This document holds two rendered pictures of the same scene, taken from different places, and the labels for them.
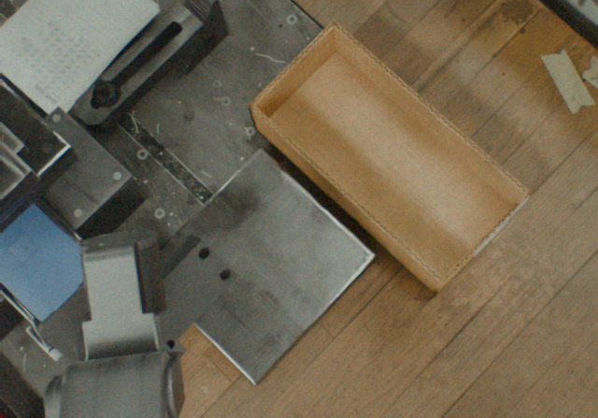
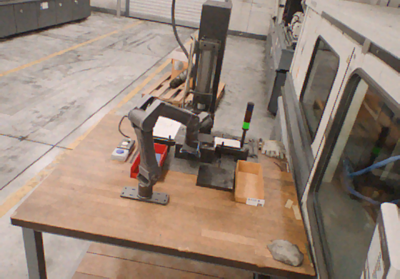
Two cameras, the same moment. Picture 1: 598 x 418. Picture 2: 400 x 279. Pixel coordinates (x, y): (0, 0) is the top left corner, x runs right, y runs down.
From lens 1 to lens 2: 1.12 m
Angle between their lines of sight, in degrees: 51
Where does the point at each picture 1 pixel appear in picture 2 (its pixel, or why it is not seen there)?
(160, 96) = (228, 160)
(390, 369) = (215, 200)
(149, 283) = (206, 122)
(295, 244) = (223, 178)
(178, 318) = (202, 139)
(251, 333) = (203, 179)
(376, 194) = (241, 187)
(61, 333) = not seen: hidden behind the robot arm
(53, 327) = not seen: hidden behind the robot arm
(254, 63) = not seen: hidden behind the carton
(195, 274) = (210, 137)
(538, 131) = (276, 203)
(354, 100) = (253, 179)
